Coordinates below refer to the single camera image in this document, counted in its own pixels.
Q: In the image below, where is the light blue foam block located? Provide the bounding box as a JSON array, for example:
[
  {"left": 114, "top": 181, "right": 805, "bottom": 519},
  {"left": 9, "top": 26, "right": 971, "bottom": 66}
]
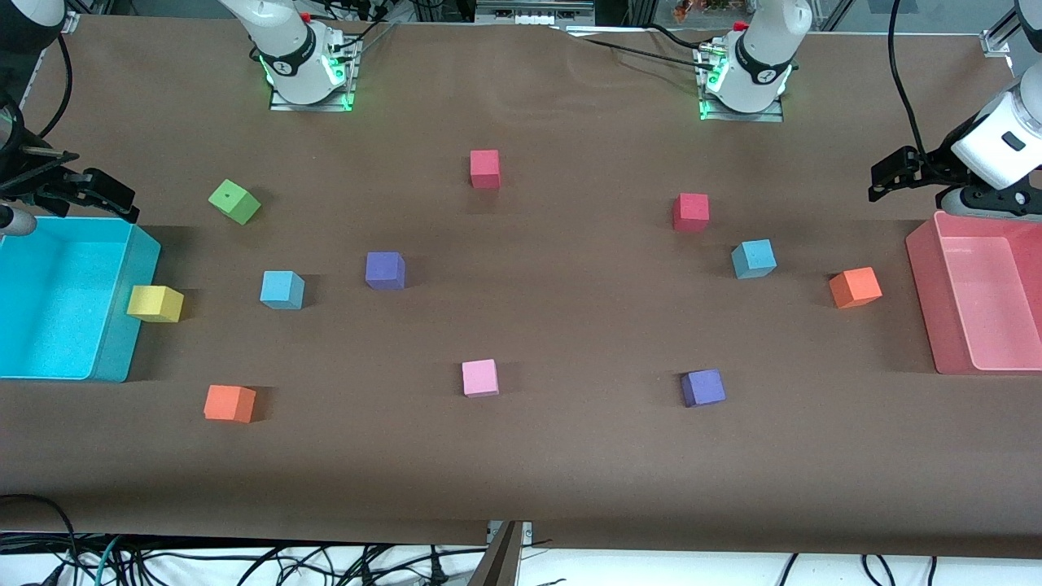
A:
[
  {"left": 731, "top": 239, "right": 777, "bottom": 280},
  {"left": 260, "top": 271, "right": 306, "bottom": 310}
]

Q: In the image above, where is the orange foam block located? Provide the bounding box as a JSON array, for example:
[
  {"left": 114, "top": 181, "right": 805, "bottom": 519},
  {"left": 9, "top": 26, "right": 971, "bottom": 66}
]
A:
[
  {"left": 829, "top": 267, "right": 883, "bottom": 309},
  {"left": 204, "top": 385, "right": 257, "bottom": 424}
]

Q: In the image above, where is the cyan plastic bin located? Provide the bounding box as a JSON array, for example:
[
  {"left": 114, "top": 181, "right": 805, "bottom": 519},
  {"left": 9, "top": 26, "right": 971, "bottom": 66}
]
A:
[{"left": 0, "top": 216, "right": 162, "bottom": 383}]

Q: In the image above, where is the yellow foam block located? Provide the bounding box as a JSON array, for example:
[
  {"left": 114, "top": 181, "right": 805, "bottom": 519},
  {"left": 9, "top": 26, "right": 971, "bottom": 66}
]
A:
[{"left": 126, "top": 285, "right": 185, "bottom": 323}]

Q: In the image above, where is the green foam block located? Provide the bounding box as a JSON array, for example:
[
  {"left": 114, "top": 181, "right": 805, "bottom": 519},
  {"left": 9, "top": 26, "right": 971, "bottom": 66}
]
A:
[{"left": 208, "top": 179, "right": 262, "bottom": 225}]

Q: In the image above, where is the pink plastic bin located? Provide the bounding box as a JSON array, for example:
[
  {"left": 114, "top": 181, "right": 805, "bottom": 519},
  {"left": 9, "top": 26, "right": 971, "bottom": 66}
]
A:
[{"left": 905, "top": 210, "right": 1042, "bottom": 375}]

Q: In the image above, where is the red foam block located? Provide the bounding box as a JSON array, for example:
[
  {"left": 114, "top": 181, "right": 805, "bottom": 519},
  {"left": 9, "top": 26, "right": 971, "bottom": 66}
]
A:
[
  {"left": 470, "top": 150, "right": 501, "bottom": 190},
  {"left": 672, "top": 193, "right": 710, "bottom": 233}
]

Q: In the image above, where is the purple foam block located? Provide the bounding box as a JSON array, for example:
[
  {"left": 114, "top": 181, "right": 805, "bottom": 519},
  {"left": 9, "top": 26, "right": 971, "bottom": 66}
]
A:
[
  {"left": 365, "top": 251, "right": 406, "bottom": 291},
  {"left": 681, "top": 369, "right": 726, "bottom": 408}
]

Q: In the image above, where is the grey power strip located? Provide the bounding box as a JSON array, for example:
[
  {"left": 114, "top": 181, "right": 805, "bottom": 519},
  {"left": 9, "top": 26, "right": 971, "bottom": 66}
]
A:
[{"left": 476, "top": 0, "right": 595, "bottom": 25}]

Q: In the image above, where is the brown table cover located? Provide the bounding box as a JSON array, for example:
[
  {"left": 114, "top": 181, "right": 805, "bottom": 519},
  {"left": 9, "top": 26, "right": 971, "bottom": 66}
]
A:
[{"left": 0, "top": 16, "right": 1042, "bottom": 558}]

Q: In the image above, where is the pink foam block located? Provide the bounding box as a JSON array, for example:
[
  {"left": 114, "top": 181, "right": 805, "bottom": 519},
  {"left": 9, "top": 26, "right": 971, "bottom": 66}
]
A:
[{"left": 462, "top": 359, "right": 500, "bottom": 398}]

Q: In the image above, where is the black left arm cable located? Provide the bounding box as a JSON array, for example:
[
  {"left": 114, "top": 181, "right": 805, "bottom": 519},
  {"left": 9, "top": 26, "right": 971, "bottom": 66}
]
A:
[{"left": 887, "top": 0, "right": 929, "bottom": 155}]

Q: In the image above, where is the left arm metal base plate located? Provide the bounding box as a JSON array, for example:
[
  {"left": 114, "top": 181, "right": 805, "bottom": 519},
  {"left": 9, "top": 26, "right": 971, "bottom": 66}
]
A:
[{"left": 696, "top": 41, "right": 786, "bottom": 123}]

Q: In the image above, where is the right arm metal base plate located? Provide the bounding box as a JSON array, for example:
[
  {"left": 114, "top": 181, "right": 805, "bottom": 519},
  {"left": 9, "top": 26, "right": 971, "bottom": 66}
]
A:
[{"left": 269, "top": 33, "right": 359, "bottom": 112}]

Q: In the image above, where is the black cable across cover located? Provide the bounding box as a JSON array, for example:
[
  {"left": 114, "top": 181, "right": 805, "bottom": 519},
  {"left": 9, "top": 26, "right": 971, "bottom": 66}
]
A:
[{"left": 562, "top": 23, "right": 717, "bottom": 70}]

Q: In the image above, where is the thin black base cable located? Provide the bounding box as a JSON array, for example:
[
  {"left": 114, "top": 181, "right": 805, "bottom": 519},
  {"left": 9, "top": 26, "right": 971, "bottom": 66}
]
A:
[{"left": 342, "top": 16, "right": 400, "bottom": 54}]

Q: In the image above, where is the black looped floor cable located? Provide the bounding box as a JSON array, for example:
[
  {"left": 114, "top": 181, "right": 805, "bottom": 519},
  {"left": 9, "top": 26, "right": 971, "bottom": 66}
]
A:
[{"left": 0, "top": 492, "right": 82, "bottom": 586}]

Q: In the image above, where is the teal cable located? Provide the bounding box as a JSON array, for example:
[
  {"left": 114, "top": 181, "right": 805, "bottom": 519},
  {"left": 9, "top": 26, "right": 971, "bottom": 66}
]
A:
[{"left": 94, "top": 533, "right": 123, "bottom": 586}]

